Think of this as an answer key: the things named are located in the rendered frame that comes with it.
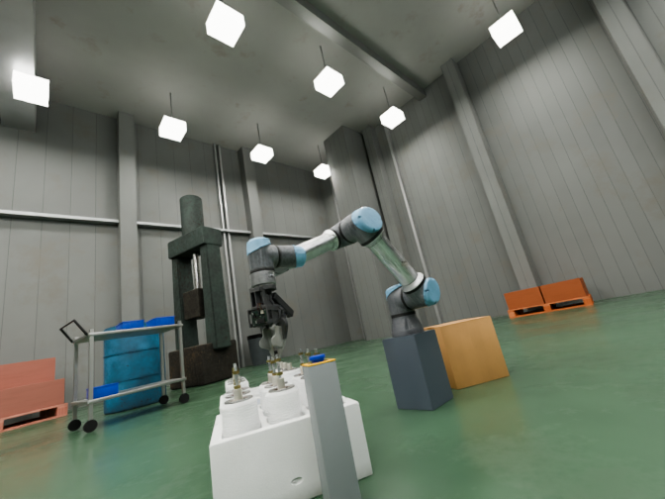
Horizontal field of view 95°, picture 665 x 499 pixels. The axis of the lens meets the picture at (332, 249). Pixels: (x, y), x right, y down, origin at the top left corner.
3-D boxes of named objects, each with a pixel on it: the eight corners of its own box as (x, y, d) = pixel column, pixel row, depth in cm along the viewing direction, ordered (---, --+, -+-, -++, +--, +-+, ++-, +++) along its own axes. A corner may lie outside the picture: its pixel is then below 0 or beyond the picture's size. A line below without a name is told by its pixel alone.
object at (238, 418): (255, 463, 85) (247, 394, 90) (272, 470, 78) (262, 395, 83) (221, 480, 79) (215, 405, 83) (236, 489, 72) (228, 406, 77)
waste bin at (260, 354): (266, 362, 743) (262, 334, 761) (278, 360, 707) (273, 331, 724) (245, 367, 707) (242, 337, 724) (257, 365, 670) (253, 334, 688)
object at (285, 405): (270, 461, 85) (262, 392, 90) (304, 449, 89) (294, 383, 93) (277, 472, 76) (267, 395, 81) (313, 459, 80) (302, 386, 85)
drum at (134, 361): (107, 416, 320) (107, 324, 344) (98, 413, 363) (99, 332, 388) (174, 398, 364) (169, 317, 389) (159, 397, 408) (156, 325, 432)
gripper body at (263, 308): (248, 331, 87) (243, 289, 91) (266, 328, 95) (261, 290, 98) (270, 325, 85) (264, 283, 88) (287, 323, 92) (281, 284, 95)
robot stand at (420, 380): (419, 397, 147) (403, 334, 155) (453, 397, 135) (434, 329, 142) (397, 409, 135) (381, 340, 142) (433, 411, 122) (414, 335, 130)
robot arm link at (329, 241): (337, 225, 146) (249, 260, 114) (351, 215, 138) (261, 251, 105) (348, 246, 145) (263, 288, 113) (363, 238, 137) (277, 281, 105)
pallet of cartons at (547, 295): (600, 300, 529) (589, 275, 540) (592, 305, 466) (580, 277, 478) (521, 313, 616) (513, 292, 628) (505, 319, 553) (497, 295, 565)
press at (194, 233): (219, 376, 568) (204, 212, 654) (245, 374, 493) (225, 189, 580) (165, 390, 506) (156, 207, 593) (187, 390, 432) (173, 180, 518)
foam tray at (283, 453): (330, 438, 116) (322, 387, 120) (373, 474, 80) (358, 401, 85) (221, 473, 102) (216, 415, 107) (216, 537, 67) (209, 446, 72)
